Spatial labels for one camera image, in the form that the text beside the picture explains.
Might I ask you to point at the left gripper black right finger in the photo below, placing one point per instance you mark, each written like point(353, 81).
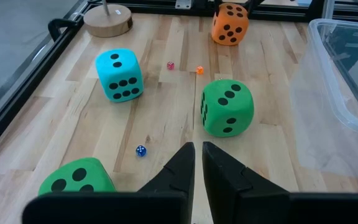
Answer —
point(235, 199)

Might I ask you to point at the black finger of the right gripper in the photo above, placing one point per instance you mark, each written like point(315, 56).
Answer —
point(251, 4)
point(218, 7)

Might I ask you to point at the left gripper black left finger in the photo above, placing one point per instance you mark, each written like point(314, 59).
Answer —
point(166, 205)

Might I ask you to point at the large orange foam die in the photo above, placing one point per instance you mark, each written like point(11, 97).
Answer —
point(220, 19)

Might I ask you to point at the large green foam die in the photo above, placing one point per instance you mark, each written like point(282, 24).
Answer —
point(241, 105)
point(98, 169)

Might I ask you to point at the large cyan foam die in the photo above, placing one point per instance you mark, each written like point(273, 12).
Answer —
point(129, 60)

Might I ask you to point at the small blue die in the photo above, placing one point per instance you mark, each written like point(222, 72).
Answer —
point(140, 151)

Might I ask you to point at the small orange die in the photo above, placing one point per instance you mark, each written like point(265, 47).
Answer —
point(199, 70)

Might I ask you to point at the small pink die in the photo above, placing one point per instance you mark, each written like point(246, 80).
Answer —
point(170, 65)

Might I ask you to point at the clear plastic container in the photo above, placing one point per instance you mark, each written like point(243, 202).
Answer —
point(322, 77)

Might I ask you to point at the table lamp with wooden base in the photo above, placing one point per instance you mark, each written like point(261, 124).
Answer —
point(107, 25)

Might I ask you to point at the silver metal bracket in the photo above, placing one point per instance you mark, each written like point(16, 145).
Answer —
point(182, 4)

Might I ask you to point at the black aluminium table frame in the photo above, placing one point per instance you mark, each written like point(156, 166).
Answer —
point(154, 8)

